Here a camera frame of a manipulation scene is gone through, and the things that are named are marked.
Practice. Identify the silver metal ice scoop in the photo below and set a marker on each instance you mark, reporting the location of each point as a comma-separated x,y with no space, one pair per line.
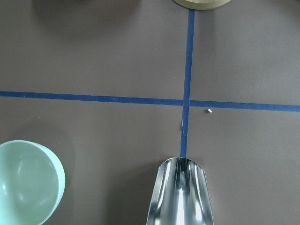
180,195

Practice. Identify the round wooden stand base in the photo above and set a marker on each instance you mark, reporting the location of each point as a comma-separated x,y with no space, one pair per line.
201,4

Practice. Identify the green ceramic bowl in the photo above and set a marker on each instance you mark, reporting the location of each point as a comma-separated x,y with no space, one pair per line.
32,183

